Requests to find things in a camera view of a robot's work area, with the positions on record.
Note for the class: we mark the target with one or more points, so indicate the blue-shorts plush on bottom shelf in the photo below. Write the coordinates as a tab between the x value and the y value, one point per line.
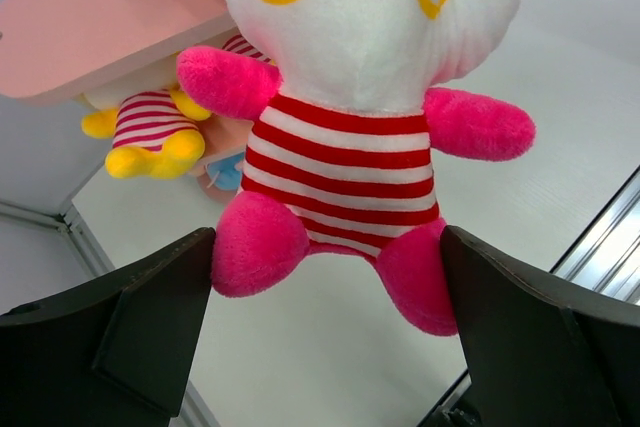
225	174

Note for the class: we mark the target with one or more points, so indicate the pink three-tier shelf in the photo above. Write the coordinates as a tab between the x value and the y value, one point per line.
61	58

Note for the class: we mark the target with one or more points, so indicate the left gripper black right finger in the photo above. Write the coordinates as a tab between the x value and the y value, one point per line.
540	350

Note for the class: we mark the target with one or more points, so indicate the yellow plush toy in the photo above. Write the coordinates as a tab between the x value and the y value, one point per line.
238	44
153	133

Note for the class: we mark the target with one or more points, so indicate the aluminium frame rail front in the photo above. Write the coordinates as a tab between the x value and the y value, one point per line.
605	258

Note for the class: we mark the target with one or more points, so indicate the white plush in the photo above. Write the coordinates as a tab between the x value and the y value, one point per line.
346	110

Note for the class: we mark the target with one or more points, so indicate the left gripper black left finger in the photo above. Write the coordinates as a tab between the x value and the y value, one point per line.
114	351

